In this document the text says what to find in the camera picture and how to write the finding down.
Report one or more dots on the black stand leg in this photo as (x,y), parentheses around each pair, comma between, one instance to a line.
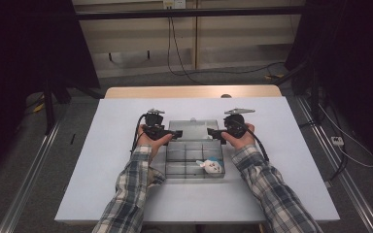
(49,110)

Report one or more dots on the white wall socket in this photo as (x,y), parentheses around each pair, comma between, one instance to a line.
(174,4)

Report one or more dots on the black horizontal metal bar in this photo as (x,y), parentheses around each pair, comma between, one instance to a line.
(175,13)

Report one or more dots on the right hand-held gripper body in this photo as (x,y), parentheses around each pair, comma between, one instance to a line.
(234,124)

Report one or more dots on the person's right hand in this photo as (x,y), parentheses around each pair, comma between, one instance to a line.
(241,142)

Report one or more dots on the black curtain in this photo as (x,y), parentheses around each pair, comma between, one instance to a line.
(353,64)
(29,48)

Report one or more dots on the wooden table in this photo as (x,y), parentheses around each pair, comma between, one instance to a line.
(175,92)

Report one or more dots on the person's left hand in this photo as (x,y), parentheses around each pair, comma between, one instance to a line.
(153,144)

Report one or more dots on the white power strip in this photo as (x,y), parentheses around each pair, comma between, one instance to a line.
(337,140)

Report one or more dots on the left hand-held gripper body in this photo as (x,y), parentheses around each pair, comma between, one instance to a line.
(153,124)

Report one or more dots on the clear plastic compartment box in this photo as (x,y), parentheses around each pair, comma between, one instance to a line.
(184,155)

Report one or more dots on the white plush toy blue hat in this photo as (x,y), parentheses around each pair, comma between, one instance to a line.
(212,165)

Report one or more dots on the metal floor rail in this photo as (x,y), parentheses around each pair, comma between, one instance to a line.
(346,181)
(29,181)

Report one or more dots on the dark round table grommet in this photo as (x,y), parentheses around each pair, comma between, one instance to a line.
(226,95)

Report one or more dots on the yellow floor tape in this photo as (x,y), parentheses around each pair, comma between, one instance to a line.
(273,77)

